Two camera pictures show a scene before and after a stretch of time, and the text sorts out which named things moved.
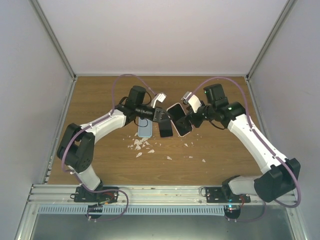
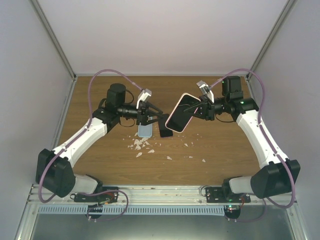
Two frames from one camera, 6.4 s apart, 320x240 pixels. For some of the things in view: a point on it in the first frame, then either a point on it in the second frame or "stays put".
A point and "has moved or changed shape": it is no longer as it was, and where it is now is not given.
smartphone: [179, 119] has moved or changed shape
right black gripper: [188, 126] -> [207, 107]
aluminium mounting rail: [61, 195] stays put
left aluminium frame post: [37, 8] stays put
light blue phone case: [145, 131] stays put
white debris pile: [138, 142] stays put
